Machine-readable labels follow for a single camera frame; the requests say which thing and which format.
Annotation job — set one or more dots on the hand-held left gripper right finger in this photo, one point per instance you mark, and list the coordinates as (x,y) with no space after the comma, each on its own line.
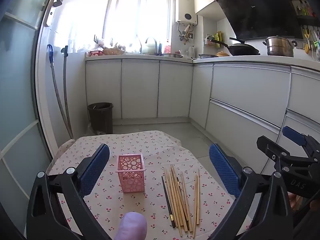
(223,172)

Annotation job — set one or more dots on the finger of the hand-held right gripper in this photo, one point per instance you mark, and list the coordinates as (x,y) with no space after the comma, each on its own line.
(267,146)
(293,135)

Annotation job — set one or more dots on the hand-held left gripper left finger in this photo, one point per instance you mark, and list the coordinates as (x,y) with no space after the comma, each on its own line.
(96,170)

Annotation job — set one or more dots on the pink perforated utensil holder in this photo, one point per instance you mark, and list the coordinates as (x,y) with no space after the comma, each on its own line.
(130,171)

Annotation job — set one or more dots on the bunch of bamboo chopsticks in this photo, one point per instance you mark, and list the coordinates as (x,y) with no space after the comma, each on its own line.
(175,200)

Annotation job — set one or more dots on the person's right hand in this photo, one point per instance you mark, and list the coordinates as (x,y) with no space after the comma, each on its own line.
(296,202)

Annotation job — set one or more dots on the person's left hand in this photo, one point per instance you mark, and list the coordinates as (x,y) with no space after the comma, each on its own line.
(131,226)

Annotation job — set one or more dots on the white cabinet drawer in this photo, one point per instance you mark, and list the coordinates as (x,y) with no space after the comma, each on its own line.
(237,127)
(250,90)
(305,122)
(306,90)

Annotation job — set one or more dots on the dark brown trash bin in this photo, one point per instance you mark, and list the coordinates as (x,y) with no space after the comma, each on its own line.
(100,117)

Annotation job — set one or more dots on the cherry print tablecloth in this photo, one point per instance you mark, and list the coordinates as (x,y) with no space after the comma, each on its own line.
(150,150)

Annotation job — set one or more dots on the narrow white cabinet door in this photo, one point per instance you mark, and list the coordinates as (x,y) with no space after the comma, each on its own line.
(201,92)

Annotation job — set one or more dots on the white kitchen countertop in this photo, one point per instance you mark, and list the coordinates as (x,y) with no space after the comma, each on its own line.
(250,59)

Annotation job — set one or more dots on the stainless steel pot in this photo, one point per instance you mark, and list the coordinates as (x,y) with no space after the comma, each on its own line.
(280,47)

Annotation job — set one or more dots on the black wok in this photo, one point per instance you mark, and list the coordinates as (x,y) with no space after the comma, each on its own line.
(243,49)

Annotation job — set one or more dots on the orange clay pot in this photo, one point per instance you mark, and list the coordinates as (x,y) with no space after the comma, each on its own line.
(222,54)

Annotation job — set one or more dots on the steel basin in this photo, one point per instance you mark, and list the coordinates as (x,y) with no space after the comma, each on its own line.
(207,56)

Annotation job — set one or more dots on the frosted glass sliding door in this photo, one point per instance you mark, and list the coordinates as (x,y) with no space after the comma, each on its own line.
(17,92)

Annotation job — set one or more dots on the red plastic basket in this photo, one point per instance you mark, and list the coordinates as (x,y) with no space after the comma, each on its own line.
(96,53)

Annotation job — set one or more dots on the wicker basket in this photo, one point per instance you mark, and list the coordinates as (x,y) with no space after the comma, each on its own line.
(113,51)

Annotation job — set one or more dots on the white electric kettle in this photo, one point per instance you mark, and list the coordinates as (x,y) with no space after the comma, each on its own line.
(191,52)

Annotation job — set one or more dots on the steel bowl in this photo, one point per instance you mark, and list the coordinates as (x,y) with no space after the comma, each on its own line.
(172,55)

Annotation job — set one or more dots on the black range hood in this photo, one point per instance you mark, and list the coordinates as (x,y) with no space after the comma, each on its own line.
(257,10)

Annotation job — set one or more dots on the white jug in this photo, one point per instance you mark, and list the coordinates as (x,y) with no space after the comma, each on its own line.
(148,48)

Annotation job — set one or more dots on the curved metal faucet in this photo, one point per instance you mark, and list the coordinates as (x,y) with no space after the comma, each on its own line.
(155,43)

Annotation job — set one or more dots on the kitchen window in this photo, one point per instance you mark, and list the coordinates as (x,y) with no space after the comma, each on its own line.
(137,20)

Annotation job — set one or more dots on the wall socket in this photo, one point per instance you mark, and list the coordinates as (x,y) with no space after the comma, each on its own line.
(298,43)

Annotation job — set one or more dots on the wall spice rack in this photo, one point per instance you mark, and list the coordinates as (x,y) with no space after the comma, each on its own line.
(213,41)

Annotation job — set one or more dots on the wall shelf with bottles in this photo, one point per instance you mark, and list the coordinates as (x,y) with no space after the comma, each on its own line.
(308,10)

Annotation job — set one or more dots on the white wall water heater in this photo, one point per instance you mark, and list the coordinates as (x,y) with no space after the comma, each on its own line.
(185,8)

